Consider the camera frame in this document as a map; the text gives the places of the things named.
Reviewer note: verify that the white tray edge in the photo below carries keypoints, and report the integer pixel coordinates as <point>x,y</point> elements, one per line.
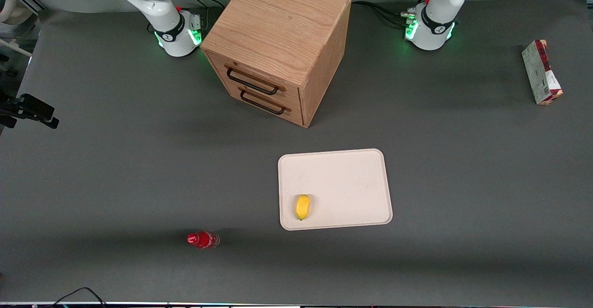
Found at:
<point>347,185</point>

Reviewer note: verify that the red cookie box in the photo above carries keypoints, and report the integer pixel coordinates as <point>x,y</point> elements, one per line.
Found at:
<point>539,74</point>

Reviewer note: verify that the wooden drawer front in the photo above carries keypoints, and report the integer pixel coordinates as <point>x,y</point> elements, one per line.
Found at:
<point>296,116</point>
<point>278,77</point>

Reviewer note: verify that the yellow lemon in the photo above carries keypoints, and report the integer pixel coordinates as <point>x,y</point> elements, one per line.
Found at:
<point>302,207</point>

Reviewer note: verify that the wooden drawer cabinet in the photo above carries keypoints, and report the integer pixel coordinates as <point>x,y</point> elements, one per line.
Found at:
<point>282,25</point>

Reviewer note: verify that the red soda bottle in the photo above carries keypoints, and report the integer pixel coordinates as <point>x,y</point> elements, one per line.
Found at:
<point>204,240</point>

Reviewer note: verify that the black camera clamp mount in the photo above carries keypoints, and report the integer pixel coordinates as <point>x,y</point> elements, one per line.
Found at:
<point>32,109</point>

